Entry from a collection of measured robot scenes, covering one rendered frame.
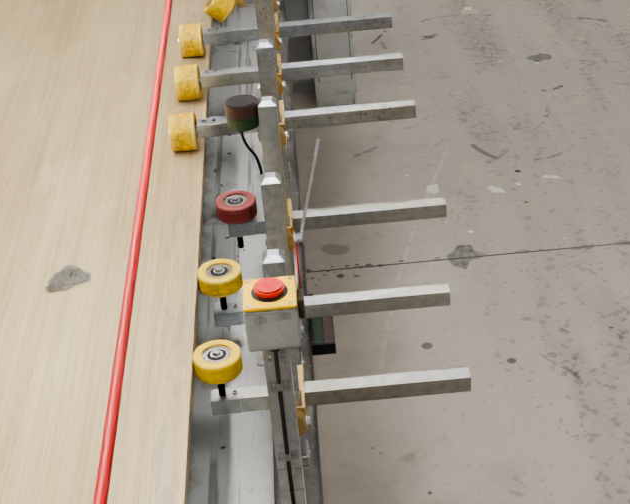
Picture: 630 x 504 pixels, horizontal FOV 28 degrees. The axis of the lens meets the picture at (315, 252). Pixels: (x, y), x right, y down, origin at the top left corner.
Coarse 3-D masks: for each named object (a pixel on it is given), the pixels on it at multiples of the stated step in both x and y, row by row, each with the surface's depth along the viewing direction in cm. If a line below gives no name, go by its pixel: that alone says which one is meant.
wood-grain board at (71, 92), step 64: (0, 0) 354; (64, 0) 351; (128, 0) 347; (192, 0) 343; (0, 64) 316; (64, 64) 312; (128, 64) 309; (192, 64) 306; (0, 128) 284; (64, 128) 282; (128, 128) 279; (0, 192) 259; (64, 192) 256; (128, 192) 254; (192, 192) 252; (0, 256) 237; (64, 256) 235; (128, 256) 234; (192, 256) 232; (0, 320) 219; (64, 320) 218; (192, 320) 215; (0, 384) 204; (64, 384) 202; (128, 384) 201; (192, 384) 202; (0, 448) 190; (64, 448) 189; (128, 448) 188
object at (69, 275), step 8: (72, 264) 230; (64, 272) 227; (72, 272) 228; (80, 272) 228; (88, 272) 230; (56, 280) 227; (64, 280) 227; (72, 280) 227; (80, 280) 227; (88, 280) 227; (48, 288) 225; (56, 288) 225; (64, 288) 225
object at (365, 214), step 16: (336, 208) 250; (352, 208) 250; (368, 208) 249; (384, 208) 249; (400, 208) 249; (416, 208) 249; (432, 208) 249; (240, 224) 248; (256, 224) 249; (320, 224) 250; (336, 224) 250; (352, 224) 250
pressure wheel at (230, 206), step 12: (228, 192) 250; (240, 192) 249; (216, 204) 246; (228, 204) 246; (240, 204) 246; (252, 204) 246; (228, 216) 245; (240, 216) 245; (252, 216) 247; (240, 240) 252
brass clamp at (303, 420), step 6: (300, 366) 213; (300, 372) 211; (300, 378) 210; (300, 384) 209; (300, 390) 207; (300, 396) 206; (300, 402) 205; (300, 408) 204; (300, 414) 203; (306, 414) 207; (300, 420) 202; (306, 420) 204; (300, 426) 203; (306, 426) 203; (300, 432) 204
